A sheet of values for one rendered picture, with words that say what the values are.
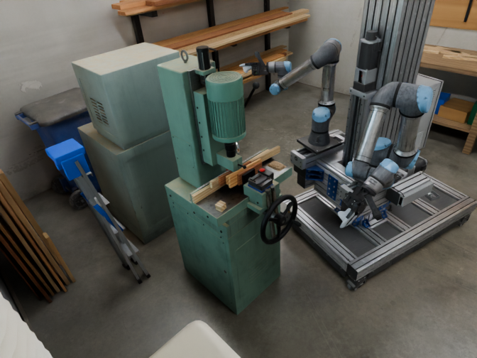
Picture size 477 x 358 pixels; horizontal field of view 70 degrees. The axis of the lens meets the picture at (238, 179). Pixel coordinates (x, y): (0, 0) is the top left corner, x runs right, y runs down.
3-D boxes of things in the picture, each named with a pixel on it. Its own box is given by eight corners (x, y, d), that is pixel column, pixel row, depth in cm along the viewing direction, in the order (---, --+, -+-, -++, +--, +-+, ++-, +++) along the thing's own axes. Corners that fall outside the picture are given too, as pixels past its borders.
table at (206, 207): (230, 236, 168) (229, 228, 164) (192, 209, 186) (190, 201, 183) (305, 180, 201) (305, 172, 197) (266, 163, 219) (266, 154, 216)
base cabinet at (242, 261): (237, 316, 225) (227, 241, 184) (184, 269, 260) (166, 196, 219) (281, 275, 250) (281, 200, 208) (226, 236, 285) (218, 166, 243)
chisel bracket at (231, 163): (233, 175, 185) (233, 161, 180) (216, 165, 194) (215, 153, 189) (243, 169, 189) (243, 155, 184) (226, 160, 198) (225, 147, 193)
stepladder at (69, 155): (135, 289, 250) (57, 162, 175) (118, 270, 265) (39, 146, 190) (153, 275, 257) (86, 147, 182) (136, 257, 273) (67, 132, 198)
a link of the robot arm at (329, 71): (314, 123, 242) (318, 42, 210) (319, 114, 252) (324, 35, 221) (331, 125, 237) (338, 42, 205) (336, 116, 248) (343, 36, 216)
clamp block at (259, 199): (261, 209, 179) (261, 195, 173) (243, 198, 187) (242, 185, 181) (280, 195, 187) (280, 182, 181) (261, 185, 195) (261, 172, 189)
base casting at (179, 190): (227, 240, 184) (226, 227, 179) (166, 196, 219) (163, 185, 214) (281, 199, 208) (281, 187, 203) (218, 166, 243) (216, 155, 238)
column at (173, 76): (200, 191, 206) (180, 73, 164) (178, 177, 219) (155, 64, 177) (227, 175, 218) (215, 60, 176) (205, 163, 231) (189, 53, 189)
